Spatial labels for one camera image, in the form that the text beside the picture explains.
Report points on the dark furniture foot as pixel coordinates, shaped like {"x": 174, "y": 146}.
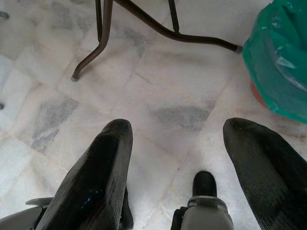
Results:
{"x": 3, "y": 15}

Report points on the grey robot right leg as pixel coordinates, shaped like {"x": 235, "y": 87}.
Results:
{"x": 208, "y": 215}

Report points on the straight brown metal table strut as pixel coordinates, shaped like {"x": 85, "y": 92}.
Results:
{"x": 174, "y": 16}

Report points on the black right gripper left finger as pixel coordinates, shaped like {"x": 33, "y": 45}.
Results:
{"x": 96, "y": 182}

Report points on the black robot right foot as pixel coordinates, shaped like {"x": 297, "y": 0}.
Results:
{"x": 204, "y": 184}

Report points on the long curved brown table leg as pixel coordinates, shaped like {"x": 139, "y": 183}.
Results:
{"x": 168, "y": 32}

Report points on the green plastic bin bag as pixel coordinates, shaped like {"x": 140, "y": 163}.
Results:
{"x": 275, "y": 60}

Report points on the short curved brown table leg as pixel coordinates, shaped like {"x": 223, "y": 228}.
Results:
{"x": 106, "y": 24}

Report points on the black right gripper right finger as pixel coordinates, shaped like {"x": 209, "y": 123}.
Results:
{"x": 273, "y": 182}

